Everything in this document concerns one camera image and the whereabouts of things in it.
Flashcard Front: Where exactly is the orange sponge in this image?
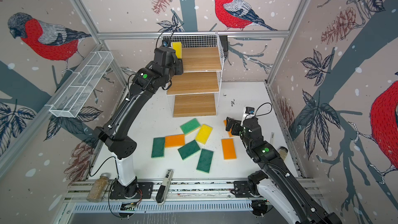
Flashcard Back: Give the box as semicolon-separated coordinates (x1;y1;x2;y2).
223;120;234;138
165;134;185;148
221;139;237;160

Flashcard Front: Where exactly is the yellow sponge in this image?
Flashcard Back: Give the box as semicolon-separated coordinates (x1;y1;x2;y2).
195;124;213;145
171;41;182;59

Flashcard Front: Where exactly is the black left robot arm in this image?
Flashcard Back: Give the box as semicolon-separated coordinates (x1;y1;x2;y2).
96;47;183;199

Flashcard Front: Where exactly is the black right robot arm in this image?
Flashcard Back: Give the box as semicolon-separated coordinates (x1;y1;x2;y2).
226;117;342;224

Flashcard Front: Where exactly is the white marker pen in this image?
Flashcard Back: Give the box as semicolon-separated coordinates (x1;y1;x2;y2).
269;132;275;145

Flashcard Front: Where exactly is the small clear plastic container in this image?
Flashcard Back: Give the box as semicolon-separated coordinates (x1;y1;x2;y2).
278;146;289;161

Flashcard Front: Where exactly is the light green sponge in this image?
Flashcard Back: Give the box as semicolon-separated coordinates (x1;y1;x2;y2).
180;118;201;135

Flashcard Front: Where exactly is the dark green sponge near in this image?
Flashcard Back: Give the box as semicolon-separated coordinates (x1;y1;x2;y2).
196;149;214;173

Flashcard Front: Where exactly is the dark green sponge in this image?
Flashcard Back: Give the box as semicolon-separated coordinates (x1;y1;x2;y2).
196;149;214;173
151;137;165;159
178;140;201;160

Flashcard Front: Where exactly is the dark green sponge centre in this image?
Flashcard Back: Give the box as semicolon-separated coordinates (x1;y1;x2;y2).
178;140;201;160

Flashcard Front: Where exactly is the dark green sponge left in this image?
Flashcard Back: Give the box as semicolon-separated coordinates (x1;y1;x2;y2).
151;137;165;159

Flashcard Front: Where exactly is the black white handheld scraper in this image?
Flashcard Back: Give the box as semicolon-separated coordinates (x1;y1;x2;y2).
155;169;174;205

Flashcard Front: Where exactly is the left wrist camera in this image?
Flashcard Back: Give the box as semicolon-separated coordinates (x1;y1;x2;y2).
162;38;172;47

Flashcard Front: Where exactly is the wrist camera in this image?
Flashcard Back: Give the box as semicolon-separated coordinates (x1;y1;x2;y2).
242;107;255;122
162;38;172;47

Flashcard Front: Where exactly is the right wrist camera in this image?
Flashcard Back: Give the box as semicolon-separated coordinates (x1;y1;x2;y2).
242;107;255;122

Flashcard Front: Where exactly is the aluminium frame crossbar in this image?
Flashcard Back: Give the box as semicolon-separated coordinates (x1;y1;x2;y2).
97;30;291;40

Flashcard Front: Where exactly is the white wire wooden shelf unit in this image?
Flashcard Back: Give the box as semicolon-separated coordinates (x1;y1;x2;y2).
162;34;224;118

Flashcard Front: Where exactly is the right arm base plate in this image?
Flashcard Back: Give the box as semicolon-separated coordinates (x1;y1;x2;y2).
230;180;259;198

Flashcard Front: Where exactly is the white wire wall basket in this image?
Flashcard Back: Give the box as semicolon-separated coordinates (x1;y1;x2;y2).
49;51;114;118

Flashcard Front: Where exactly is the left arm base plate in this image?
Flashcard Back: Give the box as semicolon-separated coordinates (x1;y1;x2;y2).
109;180;153;200

